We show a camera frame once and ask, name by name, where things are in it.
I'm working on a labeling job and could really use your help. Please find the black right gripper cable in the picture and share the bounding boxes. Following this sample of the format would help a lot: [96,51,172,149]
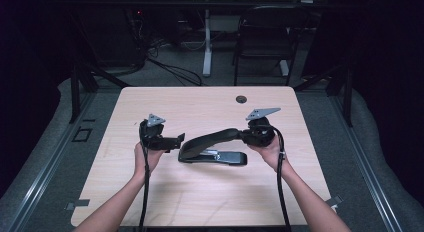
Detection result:
[265,124,293,232]

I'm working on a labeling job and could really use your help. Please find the grey tape piece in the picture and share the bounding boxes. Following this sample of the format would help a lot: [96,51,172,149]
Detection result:
[64,198,91,212]
[324,194,345,208]

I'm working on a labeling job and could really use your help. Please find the short white desk foot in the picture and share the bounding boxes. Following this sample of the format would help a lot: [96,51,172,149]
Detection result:
[279,59,290,77]

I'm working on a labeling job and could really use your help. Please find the black folding chair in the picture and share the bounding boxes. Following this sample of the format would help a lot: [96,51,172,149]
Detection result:
[232,5,310,87]

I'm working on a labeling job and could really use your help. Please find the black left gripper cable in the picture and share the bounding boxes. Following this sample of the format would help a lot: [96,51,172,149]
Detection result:
[137,122,152,232]

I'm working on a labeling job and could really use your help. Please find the person's left hand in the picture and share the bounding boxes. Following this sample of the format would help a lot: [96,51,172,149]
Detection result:
[133,141,166,180]

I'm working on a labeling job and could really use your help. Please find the person's right hand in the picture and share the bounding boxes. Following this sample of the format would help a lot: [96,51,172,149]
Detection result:
[247,135,292,176]

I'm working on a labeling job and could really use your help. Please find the aluminium floor rail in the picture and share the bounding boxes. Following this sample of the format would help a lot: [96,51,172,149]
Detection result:
[327,91,405,232]
[3,91,98,232]

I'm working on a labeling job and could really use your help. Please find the long white desk leg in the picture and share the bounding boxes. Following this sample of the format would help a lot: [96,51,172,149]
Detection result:
[202,9,214,78]

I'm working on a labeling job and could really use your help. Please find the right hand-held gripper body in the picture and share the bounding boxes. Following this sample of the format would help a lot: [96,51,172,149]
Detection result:
[243,107,278,148]

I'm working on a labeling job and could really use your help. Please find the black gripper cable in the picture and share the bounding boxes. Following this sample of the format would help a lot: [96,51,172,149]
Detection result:
[137,122,152,232]
[265,124,293,232]

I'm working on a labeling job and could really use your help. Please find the black stapler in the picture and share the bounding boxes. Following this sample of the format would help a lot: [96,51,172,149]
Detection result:
[177,127,250,167]

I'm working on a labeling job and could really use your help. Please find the black metal stand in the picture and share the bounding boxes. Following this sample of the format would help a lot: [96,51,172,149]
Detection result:
[68,63,132,124]
[293,63,355,128]

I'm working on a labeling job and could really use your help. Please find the dark equipment cabinet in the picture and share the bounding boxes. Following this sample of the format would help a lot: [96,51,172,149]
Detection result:
[77,5,148,69]

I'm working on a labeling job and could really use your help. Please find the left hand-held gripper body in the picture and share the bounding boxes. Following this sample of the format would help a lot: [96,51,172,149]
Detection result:
[138,113,182,152]

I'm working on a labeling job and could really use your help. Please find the black floor cables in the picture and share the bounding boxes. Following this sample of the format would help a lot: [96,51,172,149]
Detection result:
[145,41,204,87]

